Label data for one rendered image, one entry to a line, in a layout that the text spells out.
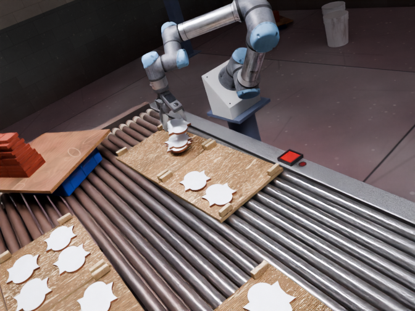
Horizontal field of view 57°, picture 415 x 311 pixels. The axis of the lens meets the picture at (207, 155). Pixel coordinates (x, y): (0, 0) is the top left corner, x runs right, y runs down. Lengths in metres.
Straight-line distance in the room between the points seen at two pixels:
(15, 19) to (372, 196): 5.68
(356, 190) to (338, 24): 3.85
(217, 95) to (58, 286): 1.23
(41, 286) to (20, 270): 0.16
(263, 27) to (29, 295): 1.29
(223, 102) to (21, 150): 1.04
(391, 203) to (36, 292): 1.22
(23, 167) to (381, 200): 1.54
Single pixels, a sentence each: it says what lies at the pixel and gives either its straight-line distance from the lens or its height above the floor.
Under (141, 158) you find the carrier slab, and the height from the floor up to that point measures 0.94.
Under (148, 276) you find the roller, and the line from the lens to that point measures 1.33.
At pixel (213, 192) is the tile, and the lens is 1.49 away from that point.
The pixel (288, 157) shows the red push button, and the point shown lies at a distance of 1.60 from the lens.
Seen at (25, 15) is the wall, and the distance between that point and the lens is 6.41.
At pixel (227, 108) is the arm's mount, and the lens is 2.09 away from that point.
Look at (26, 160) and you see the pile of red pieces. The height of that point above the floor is 1.11.
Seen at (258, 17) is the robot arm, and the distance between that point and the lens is 1.60.
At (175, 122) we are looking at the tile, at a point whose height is 1.06.
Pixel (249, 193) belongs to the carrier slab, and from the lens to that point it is 1.45.
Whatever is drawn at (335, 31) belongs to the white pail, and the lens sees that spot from 5.16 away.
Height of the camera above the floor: 1.85
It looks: 32 degrees down
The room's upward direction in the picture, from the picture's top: 18 degrees counter-clockwise
